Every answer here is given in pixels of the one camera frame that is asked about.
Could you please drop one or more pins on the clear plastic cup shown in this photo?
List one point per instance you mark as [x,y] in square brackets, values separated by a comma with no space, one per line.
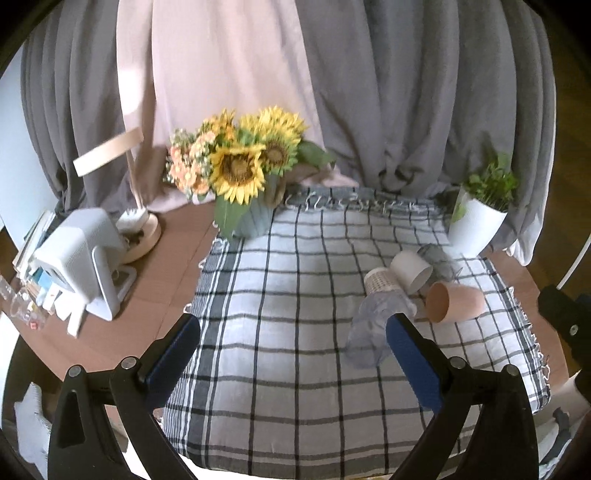
[369,323]

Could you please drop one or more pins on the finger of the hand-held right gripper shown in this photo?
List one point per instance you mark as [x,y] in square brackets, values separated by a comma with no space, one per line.
[565,314]

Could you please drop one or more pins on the white curved tube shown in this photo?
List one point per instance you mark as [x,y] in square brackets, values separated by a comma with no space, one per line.
[577,263]

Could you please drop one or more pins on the pink curtain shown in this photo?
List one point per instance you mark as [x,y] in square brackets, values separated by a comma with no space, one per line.
[221,69]

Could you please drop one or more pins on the plain white cup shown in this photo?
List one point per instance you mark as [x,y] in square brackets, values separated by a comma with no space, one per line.
[408,267]

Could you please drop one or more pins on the stack of books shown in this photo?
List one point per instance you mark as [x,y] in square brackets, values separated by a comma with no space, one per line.
[31,242]

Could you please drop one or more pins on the beige desk lamp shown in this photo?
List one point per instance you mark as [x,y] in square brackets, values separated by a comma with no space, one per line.
[141,230]

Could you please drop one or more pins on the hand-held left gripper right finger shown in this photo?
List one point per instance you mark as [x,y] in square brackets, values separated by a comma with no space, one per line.
[411,357]

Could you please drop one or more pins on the white fluffy object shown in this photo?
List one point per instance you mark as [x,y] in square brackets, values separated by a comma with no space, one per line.
[32,424]

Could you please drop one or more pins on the teal ribbed vase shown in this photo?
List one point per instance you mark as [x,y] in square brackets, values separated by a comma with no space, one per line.
[258,217]

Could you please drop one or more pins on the grey glass cup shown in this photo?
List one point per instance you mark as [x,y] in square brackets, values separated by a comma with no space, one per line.
[441,258]

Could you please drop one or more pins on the clear glass jars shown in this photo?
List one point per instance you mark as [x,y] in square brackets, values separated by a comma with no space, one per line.
[21,307]

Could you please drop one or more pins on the grey curtain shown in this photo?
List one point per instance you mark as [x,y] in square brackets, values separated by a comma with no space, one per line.
[69,115]
[415,101]

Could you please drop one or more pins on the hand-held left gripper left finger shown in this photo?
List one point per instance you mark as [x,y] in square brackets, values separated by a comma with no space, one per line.
[173,362]

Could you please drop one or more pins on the black white checkered cloth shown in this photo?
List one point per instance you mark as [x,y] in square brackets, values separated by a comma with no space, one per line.
[286,323]

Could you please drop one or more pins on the white plant pot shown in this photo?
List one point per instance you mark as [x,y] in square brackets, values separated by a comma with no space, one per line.
[475,226]

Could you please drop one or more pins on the white dotted cup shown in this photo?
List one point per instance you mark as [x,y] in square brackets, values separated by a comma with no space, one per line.
[381,279]

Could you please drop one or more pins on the green leafy plant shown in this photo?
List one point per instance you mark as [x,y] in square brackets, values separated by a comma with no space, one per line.
[491,184]

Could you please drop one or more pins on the pink cup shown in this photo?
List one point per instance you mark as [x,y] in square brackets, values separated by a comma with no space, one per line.
[461,300]

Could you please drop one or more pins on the sunflower bouquet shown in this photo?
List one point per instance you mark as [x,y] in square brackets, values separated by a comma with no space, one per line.
[238,168]

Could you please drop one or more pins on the white boxy appliance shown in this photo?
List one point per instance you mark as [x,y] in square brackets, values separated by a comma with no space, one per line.
[74,249]

